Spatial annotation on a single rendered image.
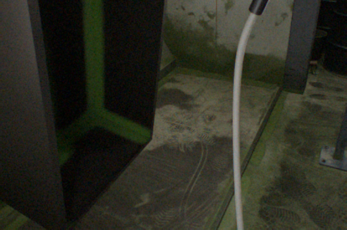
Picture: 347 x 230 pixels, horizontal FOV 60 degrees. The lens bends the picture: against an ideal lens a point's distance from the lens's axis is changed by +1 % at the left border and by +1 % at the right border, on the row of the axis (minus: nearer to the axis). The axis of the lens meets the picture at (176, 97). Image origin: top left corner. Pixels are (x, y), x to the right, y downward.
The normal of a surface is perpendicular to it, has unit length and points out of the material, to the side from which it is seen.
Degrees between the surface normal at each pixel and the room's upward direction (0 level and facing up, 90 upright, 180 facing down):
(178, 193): 0
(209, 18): 90
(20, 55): 90
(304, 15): 90
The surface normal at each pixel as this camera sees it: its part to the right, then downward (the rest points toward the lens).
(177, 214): -0.06, -0.87
